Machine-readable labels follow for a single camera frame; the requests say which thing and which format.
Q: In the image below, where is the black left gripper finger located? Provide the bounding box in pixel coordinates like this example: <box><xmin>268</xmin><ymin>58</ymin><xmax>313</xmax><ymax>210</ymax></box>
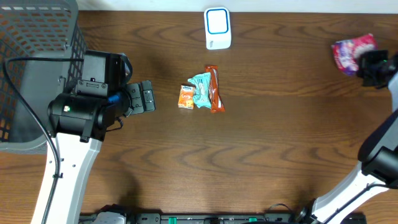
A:
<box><xmin>126</xmin><ymin>83</ymin><xmax>144</xmax><ymax>116</ymax></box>
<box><xmin>141</xmin><ymin>80</ymin><xmax>156</xmax><ymax>112</ymax></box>

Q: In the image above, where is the red purple pad packet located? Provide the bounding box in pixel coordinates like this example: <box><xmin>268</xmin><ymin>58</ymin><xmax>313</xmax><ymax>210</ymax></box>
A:
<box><xmin>331</xmin><ymin>34</ymin><xmax>378</xmax><ymax>76</ymax></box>

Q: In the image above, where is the orange Kleenex tissue pack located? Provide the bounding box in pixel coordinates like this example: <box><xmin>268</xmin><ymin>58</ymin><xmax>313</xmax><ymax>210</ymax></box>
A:
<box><xmin>178</xmin><ymin>85</ymin><xmax>195</xmax><ymax>110</ymax></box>

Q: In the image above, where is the red snack bar wrapper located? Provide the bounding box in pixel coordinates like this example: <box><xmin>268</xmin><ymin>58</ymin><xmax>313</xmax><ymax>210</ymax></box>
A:
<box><xmin>205</xmin><ymin>65</ymin><xmax>225</xmax><ymax>113</ymax></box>

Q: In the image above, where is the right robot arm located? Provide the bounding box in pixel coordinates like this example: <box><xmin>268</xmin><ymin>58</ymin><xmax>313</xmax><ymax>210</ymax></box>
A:
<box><xmin>295</xmin><ymin>50</ymin><xmax>397</xmax><ymax>224</ymax></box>

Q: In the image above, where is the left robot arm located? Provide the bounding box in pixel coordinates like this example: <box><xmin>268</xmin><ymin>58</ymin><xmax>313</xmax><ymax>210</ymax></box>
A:
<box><xmin>32</xmin><ymin>50</ymin><xmax>156</xmax><ymax>223</ymax></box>

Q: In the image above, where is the white barcode scanner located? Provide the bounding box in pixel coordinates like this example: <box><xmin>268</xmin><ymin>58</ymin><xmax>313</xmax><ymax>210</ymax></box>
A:
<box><xmin>203</xmin><ymin>7</ymin><xmax>232</xmax><ymax>50</ymax></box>

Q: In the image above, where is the grey plastic mesh basket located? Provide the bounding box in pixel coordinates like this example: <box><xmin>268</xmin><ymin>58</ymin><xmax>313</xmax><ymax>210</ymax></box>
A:
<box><xmin>1</xmin><ymin>0</ymin><xmax>87</xmax><ymax>154</ymax></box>

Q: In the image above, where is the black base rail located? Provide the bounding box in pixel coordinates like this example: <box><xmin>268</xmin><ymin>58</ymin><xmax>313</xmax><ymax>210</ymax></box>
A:
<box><xmin>78</xmin><ymin>212</ymin><xmax>294</xmax><ymax>224</ymax></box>

